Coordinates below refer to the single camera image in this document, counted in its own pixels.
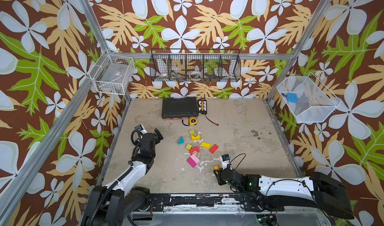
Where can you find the teal triangle block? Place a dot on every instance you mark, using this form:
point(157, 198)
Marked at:
point(181, 141)

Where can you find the magenta block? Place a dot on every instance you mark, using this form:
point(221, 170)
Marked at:
point(191, 162)

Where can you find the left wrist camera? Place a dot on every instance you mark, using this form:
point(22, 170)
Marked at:
point(140, 129)

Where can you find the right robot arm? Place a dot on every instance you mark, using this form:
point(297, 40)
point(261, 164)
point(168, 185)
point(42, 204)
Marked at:
point(262, 193)

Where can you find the blue object in basket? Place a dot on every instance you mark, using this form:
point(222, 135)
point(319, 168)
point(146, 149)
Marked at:
point(292, 98)

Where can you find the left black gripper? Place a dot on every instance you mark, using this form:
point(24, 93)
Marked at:
point(156, 140)

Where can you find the black tool case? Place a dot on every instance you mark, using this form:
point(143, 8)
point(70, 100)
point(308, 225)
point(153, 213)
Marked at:
point(179, 108)

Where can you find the black battery holder box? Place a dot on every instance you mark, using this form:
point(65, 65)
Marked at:
point(202, 104)

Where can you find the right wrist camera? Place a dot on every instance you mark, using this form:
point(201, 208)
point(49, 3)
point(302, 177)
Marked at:
point(226, 161)

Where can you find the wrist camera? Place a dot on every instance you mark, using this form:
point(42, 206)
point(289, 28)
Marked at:
point(226, 161)
point(140, 129)

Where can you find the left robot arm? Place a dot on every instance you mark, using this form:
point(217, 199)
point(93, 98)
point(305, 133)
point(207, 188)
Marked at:
point(109, 205)

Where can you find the red arch block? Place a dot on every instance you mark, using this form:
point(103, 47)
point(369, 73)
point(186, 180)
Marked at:
point(194, 150)

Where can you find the black wire basket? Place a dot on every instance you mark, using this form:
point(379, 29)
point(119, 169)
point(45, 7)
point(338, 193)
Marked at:
point(208, 65)

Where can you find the red rectangular block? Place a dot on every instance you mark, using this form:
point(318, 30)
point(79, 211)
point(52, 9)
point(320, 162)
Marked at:
point(213, 148)

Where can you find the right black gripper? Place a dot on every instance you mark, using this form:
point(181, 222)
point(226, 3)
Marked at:
point(221, 173)

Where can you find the white wire basket left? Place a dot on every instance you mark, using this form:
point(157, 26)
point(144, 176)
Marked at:
point(112, 73)

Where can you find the yellow rectangular block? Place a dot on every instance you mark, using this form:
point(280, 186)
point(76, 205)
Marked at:
point(205, 145)

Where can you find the white mesh basket right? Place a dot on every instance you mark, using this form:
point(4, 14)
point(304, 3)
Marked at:
point(316, 101)

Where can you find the yellow arch block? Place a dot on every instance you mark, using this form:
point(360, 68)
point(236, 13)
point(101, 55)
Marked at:
point(196, 137)

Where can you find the yellow tape measure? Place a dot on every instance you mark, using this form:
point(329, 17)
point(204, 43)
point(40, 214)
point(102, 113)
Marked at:
point(193, 121)

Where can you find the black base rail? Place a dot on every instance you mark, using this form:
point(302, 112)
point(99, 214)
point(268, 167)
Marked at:
point(198, 200)

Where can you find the light pink block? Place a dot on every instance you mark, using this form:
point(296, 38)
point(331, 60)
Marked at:
point(195, 158)

